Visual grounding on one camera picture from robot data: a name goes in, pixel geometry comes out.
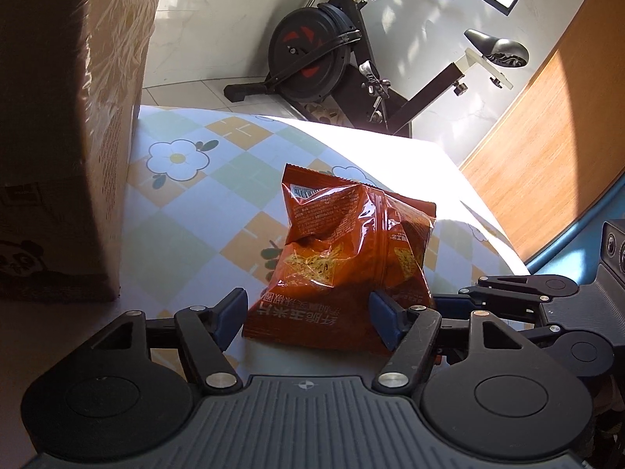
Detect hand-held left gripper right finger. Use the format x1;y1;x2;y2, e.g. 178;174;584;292
368;290;535;394

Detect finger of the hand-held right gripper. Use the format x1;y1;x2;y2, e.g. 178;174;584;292
432;274;548;322
515;325;567;350

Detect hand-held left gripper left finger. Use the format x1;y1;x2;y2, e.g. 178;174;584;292
90;287;250;394

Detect orange chip bag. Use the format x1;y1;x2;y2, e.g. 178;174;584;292
241;163;438;355

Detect brown cardboard box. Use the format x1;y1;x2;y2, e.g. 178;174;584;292
0;0;171;304

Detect floral tablecloth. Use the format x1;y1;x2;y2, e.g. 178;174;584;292
117;105;533;377

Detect wooden door panel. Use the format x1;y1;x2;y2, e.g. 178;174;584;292
459;0;625;262

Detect patterned slipper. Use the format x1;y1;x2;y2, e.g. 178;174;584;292
303;102;343;123

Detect black exercise bike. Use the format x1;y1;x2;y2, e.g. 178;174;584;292
223;0;530;138

